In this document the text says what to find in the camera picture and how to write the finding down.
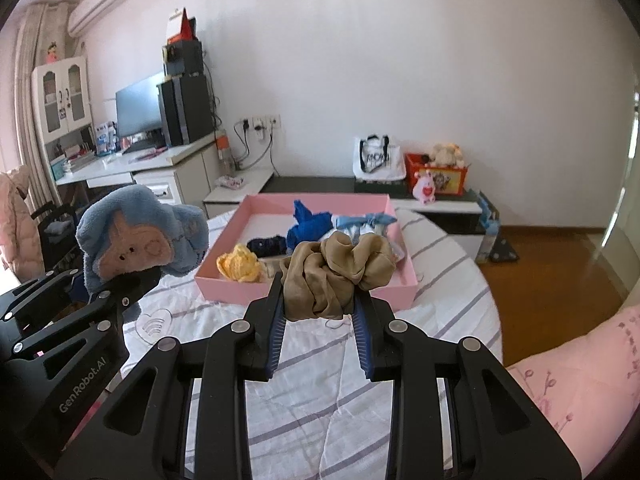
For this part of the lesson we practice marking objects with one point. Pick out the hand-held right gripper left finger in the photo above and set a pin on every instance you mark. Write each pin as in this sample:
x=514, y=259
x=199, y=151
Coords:
x=275, y=330

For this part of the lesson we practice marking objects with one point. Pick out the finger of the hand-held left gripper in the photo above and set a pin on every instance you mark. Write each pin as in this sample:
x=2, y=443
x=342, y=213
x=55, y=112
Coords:
x=35, y=290
x=125, y=290

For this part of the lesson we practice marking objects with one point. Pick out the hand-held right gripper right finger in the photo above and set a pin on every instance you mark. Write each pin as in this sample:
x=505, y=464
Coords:
x=361, y=340

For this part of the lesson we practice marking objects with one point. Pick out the blue plush doll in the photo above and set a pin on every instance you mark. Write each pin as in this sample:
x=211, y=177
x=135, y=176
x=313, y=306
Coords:
x=130, y=230

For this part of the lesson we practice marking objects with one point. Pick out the pink shallow box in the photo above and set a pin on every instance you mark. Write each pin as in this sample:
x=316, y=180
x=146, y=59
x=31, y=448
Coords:
x=230, y=285

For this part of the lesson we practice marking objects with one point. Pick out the yellow crochet toy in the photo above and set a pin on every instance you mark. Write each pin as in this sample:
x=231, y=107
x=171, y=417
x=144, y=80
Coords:
x=240, y=262

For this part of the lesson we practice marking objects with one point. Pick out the tan scrunchie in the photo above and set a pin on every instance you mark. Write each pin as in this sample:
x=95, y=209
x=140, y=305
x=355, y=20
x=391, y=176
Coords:
x=325, y=270

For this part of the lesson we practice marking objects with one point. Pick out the navy scrunchie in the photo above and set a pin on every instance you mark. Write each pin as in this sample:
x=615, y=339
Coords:
x=265, y=246

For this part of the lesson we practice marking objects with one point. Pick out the dark blue towel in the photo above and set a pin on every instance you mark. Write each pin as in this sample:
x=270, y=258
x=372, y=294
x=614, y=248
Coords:
x=310, y=227

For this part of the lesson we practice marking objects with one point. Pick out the printed cloth pouch blue ribbon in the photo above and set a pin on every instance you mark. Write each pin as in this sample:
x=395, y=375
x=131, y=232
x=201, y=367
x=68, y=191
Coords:
x=365, y=221

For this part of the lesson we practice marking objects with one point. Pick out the clear heart-shaped plastic piece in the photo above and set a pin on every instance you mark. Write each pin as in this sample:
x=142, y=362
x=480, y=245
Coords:
x=155, y=325

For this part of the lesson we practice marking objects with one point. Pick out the pink padded jacket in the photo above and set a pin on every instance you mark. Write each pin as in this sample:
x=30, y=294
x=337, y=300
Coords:
x=17, y=220

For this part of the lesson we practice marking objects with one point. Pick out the white desk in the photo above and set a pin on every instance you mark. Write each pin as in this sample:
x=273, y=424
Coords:
x=185, y=175

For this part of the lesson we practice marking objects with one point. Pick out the stack of books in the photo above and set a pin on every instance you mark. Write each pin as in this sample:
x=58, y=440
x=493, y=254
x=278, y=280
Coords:
x=72, y=162

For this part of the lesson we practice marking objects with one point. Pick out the black keyboard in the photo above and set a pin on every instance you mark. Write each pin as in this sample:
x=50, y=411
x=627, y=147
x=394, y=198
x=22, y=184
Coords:
x=142, y=146

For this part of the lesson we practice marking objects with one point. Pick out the black and white low cabinet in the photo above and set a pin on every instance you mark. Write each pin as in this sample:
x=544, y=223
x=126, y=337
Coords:
x=310, y=185

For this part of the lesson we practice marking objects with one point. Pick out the floral pouch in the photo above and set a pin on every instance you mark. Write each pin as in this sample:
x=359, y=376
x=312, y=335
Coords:
x=230, y=182

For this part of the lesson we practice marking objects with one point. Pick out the blue and white carton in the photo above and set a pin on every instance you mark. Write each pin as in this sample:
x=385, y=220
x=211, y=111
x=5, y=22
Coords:
x=105, y=137

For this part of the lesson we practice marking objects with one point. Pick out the pink plush with red heart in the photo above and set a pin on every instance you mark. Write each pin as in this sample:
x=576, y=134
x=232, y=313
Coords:
x=424, y=189

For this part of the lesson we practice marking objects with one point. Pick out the black floor mat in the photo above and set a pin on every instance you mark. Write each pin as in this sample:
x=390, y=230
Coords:
x=502, y=251

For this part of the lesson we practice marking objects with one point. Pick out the white tote bag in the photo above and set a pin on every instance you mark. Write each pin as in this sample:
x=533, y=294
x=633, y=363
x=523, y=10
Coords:
x=377, y=160

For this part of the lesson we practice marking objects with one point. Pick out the orange toy box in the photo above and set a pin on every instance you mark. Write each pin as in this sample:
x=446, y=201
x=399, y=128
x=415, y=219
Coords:
x=450, y=182

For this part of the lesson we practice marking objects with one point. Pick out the black computer monitor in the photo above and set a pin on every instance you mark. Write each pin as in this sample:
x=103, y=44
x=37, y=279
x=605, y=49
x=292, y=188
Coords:
x=137, y=105

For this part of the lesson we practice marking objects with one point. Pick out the beige curtain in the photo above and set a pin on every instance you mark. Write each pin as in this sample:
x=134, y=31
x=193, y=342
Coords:
x=35, y=100

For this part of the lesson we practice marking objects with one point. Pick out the black computer tower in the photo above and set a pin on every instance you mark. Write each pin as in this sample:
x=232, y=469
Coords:
x=187, y=110

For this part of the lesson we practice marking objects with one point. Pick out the white glass-door cabinet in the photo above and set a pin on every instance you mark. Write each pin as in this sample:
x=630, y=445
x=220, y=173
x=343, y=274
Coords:
x=60, y=95

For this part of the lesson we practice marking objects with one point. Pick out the beige plush toy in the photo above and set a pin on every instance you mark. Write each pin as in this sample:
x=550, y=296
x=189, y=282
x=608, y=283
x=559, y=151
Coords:
x=447, y=155

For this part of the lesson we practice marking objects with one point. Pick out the pink floral pillow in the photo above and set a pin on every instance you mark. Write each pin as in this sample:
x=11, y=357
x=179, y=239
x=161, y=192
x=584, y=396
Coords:
x=590, y=360

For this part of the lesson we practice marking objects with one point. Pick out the small doll figure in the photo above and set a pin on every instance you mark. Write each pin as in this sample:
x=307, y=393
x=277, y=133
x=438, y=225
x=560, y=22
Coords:
x=52, y=53

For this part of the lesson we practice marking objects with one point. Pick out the black speaker box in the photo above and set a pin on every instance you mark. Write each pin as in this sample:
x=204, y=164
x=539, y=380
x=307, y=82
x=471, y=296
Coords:
x=185, y=59

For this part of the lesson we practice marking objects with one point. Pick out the red and white paper bag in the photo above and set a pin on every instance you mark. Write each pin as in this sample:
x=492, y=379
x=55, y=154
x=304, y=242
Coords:
x=182, y=27

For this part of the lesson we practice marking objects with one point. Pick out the white air conditioner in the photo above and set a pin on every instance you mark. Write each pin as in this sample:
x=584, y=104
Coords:
x=97, y=5

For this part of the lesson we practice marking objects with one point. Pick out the white wall outlet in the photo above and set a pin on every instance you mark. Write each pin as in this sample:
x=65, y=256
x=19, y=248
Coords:
x=262, y=122

